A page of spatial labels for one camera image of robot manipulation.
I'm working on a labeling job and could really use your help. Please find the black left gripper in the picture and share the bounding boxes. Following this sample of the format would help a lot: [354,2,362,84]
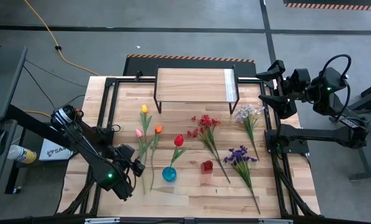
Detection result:
[109,143,146,177]

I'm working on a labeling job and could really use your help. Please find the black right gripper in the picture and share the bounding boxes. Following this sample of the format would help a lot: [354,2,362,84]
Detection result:
[255,59,313,120]

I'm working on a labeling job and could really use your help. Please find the blue glass vase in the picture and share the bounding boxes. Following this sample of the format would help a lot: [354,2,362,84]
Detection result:
[162,166,177,182]

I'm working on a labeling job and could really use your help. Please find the pink artificial tulip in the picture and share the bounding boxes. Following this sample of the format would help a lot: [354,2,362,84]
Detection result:
[134,128,152,195]

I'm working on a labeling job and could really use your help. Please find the white artificial flower bunch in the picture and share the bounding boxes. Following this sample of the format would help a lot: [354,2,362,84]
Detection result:
[234,103,266,162]

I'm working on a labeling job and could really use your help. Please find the orange artificial tulip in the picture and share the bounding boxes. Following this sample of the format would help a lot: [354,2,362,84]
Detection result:
[149,124,163,190]

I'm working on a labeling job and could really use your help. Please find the red artificial tulip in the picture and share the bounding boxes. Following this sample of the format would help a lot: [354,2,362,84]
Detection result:
[168,134,188,170]

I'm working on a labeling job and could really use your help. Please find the yellow artificial tulip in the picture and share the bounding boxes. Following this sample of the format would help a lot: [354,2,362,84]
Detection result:
[140,104,153,166]

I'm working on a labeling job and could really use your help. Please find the red glass vase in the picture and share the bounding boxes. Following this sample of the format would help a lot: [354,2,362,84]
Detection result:
[199,160,214,175]

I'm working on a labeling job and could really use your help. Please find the purple artificial flower bunch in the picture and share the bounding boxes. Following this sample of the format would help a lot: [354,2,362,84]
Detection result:
[223,144,262,215]

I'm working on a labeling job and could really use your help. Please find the red artificial flower bunch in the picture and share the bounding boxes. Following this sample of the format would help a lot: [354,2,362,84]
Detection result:
[186,114,232,184]

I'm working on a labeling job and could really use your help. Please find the wooden shelf with black legs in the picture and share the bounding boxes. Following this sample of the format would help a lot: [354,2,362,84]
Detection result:
[153,65,240,115]

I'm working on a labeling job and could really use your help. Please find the white box with logo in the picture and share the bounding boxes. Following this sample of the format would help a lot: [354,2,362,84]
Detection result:
[38,138,77,162]

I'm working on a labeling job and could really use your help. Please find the black hazard striped floor mat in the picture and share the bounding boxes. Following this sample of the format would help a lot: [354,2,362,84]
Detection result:
[122,54,257,78]
[283,0,371,12]

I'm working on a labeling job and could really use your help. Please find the white and yellow bottle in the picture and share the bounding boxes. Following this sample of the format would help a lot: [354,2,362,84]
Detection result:
[7,144,37,165]

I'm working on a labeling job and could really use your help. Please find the grey desk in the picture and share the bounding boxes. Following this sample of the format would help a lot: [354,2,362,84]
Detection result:
[0,45,29,123]

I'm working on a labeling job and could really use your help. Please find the black metal table frame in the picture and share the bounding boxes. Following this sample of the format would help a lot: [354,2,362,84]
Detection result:
[58,76,321,218]

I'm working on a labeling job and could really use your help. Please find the black floor cable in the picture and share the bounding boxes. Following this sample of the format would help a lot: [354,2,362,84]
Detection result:
[22,65,86,110]
[24,58,88,89]

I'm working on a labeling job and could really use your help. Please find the yellow cable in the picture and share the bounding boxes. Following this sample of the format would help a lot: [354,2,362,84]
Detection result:
[22,0,101,121]

